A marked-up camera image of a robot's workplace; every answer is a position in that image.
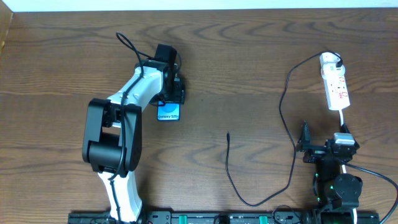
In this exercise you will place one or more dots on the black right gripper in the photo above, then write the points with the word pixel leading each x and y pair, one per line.
pixel 319 149

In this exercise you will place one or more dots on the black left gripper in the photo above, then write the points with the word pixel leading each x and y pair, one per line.
pixel 178 94

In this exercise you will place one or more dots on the blue Samsung Galaxy smartphone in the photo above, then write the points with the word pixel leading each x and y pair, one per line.
pixel 168 111

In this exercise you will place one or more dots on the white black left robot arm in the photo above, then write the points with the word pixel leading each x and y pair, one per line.
pixel 112 142

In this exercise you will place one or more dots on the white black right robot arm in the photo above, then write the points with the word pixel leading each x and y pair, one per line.
pixel 337 191

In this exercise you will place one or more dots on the white charger adapter plug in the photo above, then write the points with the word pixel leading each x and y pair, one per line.
pixel 330 70

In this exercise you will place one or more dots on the white power strip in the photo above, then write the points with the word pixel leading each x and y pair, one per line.
pixel 335 88

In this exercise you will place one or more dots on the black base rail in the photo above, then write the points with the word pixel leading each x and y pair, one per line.
pixel 165 217

